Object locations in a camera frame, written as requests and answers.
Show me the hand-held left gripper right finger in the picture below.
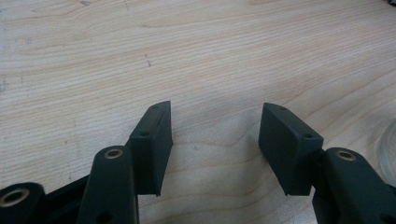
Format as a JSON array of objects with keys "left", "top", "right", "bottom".
[{"left": 258, "top": 102, "right": 325, "bottom": 197}]

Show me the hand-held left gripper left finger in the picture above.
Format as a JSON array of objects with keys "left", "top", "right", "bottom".
[{"left": 125, "top": 100, "right": 175, "bottom": 197}]

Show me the translucent round object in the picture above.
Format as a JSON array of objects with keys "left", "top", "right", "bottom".
[{"left": 377, "top": 119, "right": 396, "bottom": 185}]

